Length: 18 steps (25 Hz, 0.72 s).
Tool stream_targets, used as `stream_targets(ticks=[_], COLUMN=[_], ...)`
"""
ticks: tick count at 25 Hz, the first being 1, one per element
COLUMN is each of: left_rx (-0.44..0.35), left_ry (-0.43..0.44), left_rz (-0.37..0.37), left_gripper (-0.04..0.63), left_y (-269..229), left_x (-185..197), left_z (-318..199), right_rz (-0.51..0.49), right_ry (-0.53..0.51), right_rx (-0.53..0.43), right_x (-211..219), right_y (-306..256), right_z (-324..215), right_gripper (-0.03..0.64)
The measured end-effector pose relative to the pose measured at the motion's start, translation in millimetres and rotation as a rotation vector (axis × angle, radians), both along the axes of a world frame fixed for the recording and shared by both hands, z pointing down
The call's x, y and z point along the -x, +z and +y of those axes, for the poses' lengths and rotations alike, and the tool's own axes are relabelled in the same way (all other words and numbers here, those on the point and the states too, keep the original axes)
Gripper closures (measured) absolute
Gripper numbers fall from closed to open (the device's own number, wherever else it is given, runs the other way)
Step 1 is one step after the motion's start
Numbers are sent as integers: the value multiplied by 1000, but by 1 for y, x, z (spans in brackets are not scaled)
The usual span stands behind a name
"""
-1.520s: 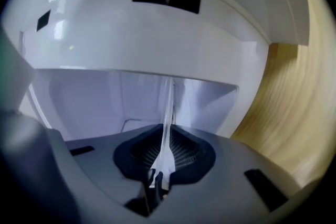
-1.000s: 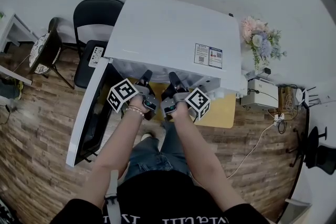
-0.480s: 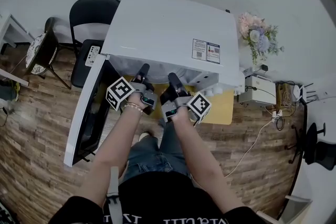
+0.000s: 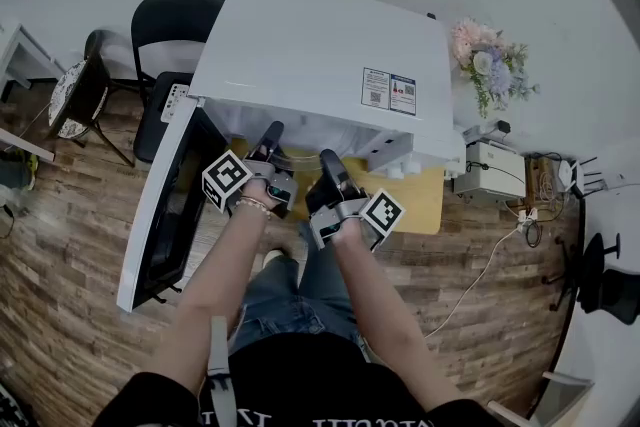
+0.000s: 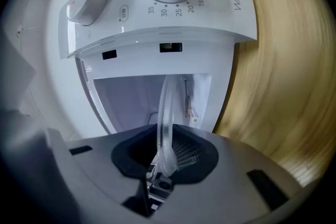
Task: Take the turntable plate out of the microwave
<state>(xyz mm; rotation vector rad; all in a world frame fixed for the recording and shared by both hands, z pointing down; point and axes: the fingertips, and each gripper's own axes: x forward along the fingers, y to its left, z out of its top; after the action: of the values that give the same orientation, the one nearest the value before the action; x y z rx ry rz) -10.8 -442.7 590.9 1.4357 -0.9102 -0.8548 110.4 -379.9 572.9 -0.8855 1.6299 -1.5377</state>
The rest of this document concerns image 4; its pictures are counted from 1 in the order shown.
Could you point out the yellow wooden table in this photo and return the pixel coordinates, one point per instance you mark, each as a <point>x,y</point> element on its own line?
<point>420,200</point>

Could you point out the black office chair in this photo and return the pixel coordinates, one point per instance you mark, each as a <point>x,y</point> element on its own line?
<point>600,275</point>

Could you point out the person's white shoe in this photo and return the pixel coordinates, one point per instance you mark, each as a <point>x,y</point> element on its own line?
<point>277,257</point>

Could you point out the white router with antennas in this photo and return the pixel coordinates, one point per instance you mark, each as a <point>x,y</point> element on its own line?
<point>572,175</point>

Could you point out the person's right forearm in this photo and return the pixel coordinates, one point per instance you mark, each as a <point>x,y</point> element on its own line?
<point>380,305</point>

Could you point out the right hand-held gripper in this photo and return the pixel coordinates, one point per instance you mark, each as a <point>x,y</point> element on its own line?
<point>382,212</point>

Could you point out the pastel flower bouquet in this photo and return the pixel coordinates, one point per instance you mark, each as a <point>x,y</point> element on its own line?
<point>492,65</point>

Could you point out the white power strip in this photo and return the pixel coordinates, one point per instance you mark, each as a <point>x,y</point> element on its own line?
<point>527,217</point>

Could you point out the white desk with black edge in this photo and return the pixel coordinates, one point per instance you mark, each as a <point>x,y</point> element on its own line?
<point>615,365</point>

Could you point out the black folding chair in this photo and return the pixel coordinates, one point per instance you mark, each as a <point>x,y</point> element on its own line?
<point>170,30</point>

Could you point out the black stool with patterned cushion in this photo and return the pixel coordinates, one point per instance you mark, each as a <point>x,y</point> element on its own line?
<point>75,100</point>

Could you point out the white board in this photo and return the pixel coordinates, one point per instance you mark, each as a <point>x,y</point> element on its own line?
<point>25,142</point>

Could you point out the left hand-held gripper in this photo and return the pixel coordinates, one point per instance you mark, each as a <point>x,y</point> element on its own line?
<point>227,175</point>

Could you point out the person's left forearm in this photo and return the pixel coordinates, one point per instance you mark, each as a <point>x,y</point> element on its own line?
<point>220,275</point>

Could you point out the person's blue jeans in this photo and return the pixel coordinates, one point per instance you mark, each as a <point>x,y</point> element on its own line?
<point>295,310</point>

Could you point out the person's black shirt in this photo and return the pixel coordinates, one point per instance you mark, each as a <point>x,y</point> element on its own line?
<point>310,385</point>

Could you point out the white microwave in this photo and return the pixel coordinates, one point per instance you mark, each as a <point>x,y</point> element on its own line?
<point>320,45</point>

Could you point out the clear glass turntable plate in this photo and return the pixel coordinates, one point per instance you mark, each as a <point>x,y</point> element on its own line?
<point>302,158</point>

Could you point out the green bag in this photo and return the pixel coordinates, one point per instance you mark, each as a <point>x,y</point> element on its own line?
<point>17,170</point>

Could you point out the small wooden shelf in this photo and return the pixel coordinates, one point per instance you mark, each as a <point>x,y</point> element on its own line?
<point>540,182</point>

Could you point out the white box device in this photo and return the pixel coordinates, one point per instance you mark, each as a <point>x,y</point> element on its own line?
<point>492,172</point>

